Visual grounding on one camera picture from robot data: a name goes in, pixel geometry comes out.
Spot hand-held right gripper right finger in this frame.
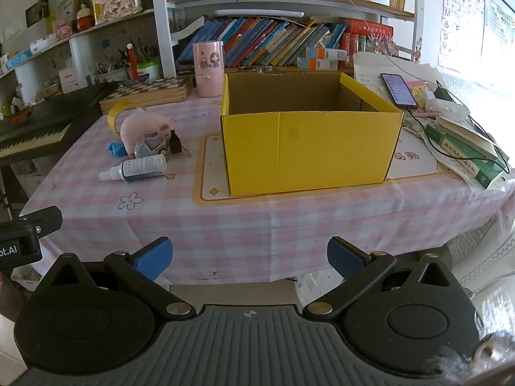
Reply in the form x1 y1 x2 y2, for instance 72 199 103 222
302 236 470 320

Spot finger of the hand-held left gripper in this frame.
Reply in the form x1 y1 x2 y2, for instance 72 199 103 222
0 206 63 234

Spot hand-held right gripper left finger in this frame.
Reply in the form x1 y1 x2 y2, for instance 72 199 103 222
39 236 197 322

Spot white capped spray bottle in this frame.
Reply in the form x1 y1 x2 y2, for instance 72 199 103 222
98 154 167 183

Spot silver toy car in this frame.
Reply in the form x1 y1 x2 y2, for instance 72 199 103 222
134 134 172 159

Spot yellow tape roll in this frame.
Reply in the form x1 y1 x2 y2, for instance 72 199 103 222
107 101 146 137

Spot small black bottle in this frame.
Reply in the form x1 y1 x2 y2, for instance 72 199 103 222
169 129 192 157

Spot yellow cardboard box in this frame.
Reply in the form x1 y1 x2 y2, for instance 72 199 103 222
219 71 404 197

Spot pink plush pig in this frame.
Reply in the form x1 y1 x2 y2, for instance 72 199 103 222
121 112 174 157

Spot pink checked desktop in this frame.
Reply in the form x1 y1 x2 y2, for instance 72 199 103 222
18 76 515 286

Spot cream desk mat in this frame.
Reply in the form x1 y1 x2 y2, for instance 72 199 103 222
191 133 447 206

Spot black electronic keyboard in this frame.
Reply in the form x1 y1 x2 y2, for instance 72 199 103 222
0 82 119 165

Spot white box red label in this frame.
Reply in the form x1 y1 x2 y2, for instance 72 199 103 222
58 66 87 93

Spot thick green book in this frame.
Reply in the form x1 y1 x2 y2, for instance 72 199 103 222
424 123 510 189

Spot pen holder with pens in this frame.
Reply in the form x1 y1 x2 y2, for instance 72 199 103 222
97 38 162 84

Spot blue tissue pack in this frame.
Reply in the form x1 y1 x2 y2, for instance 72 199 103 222
6 50 33 69

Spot wooden chessboard box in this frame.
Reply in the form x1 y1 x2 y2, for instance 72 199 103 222
99 76 194 115

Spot beige book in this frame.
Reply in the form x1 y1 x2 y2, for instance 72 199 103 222
436 115 500 159

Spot black smartphone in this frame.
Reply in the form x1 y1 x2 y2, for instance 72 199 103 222
380 73 418 108

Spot red white glue bottle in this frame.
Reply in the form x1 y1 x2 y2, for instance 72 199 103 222
126 44 139 81

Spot green lidded white jar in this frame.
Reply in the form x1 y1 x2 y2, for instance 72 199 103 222
136 60 162 82

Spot pink gift box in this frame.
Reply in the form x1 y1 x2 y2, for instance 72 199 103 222
54 18 75 41

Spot white paper sheets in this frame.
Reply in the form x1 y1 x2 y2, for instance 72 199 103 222
353 51 443 89

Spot pink cartoon cylinder tin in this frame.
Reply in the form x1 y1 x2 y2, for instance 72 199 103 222
192 41 225 98

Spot orange white small box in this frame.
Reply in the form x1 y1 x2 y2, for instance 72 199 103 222
297 57 339 71
306 46 347 60

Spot white bookshelf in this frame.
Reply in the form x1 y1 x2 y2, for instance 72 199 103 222
0 0 417 101

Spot row of colourful books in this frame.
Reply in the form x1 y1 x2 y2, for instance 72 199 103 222
177 16 349 69

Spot long red box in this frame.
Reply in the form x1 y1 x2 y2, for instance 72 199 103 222
346 18 394 37

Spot black cable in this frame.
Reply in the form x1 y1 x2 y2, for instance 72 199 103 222
438 88 511 174

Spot alphabet wall poster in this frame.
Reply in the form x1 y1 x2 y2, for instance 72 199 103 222
438 0 487 73

